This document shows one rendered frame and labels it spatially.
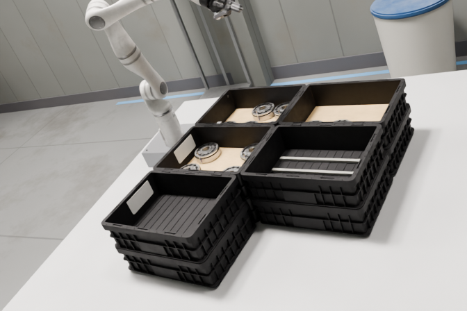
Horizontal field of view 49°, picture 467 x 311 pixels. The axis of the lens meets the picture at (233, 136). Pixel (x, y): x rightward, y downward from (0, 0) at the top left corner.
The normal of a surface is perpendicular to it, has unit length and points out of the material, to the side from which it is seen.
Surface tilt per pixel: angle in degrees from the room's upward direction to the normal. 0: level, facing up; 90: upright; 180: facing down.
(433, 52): 94
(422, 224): 0
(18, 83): 90
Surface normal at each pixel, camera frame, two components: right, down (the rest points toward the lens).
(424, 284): -0.33, -0.82
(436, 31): 0.30, 0.44
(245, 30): -0.38, 0.57
